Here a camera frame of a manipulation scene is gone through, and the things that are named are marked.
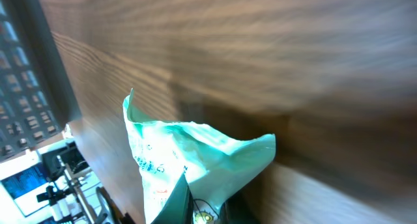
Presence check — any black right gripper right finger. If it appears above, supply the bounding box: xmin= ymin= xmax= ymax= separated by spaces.
xmin=221 ymin=191 xmax=260 ymax=224

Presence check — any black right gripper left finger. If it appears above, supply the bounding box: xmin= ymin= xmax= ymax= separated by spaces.
xmin=152 ymin=175 xmax=193 ymax=224

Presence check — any mint green wipes pack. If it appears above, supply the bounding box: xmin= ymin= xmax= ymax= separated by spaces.
xmin=122 ymin=92 xmax=276 ymax=223

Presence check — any background computer monitor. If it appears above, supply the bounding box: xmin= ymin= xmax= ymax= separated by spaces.
xmin=1 ymin=163 xmax=49 ymax=217

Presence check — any grey plastic basket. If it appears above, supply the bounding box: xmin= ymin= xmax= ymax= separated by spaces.
xmin=1 ymin=0 xmax=81 ymax=161

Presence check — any background camera stand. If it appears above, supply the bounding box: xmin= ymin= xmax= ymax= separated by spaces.
xmin=35 ymin=139 xmax=115 ymax=224

